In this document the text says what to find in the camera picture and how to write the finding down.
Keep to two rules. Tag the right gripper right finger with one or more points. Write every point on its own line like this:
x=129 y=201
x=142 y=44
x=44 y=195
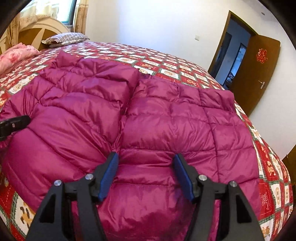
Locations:
x=236 y=219

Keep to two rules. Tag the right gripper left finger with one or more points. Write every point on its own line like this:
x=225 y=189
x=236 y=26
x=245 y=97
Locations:
x=54 y=218

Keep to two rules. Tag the magenta quilted down jacket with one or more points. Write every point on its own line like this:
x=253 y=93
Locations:
x=83 y=109

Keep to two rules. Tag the pink floral folded blanket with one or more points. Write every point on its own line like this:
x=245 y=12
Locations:
x=16 y=54

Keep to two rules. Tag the brown wooden cabinet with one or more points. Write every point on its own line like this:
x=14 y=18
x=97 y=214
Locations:
x=290 y=162

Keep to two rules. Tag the cream wooden headboard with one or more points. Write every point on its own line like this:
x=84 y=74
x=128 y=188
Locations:
x=36 y=32

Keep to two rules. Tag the striped plaid pillow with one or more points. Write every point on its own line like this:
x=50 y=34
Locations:
x=64 y=39

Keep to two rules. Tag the beige left curtain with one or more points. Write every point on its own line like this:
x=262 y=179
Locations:
x=31 y=13

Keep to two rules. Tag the beige curtain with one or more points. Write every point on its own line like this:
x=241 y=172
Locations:
x=80 y=16
x=31 y=13

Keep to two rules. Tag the beige right curtain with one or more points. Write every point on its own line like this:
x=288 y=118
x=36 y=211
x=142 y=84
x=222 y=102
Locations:
x=80 y=16

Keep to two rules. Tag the brown wooden door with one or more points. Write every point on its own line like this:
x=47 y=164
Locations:
x=245 y=85

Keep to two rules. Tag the red double happiness decoration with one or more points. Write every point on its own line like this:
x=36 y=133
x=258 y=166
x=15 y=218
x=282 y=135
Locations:
x=261 y=55

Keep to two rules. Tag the window with dark frame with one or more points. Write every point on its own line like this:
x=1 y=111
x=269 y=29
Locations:
x=66 y=10

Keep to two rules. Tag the silver door handle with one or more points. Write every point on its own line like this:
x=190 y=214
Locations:
x=262 y=84

